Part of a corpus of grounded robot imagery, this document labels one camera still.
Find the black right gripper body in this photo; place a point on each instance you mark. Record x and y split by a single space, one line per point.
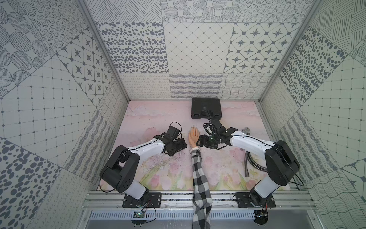
211 141

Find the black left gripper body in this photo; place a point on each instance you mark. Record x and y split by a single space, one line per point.
177 145

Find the mannequin hand with glitter nails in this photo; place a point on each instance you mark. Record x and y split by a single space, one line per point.
193 137

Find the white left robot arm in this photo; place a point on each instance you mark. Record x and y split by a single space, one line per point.
120 169

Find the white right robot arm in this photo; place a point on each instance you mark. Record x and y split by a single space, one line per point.
281 164

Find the black plastic tool case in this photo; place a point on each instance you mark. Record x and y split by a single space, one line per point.
201 105

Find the black white plaid sleeve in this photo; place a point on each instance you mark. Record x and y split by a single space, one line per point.
200 186

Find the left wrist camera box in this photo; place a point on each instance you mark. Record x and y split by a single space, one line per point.
172 133

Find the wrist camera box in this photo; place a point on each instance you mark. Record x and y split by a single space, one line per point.
214 127
172 133

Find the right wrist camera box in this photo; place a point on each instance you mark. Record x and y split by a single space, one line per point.
214 127

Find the orange handled adjustable wrench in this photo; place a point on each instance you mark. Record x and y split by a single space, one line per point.
246 131

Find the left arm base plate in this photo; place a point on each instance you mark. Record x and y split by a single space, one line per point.
150 200

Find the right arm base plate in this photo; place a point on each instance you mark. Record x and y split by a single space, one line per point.
252 200

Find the aluminium mounting rail frame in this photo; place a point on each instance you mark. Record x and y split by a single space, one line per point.
186 209

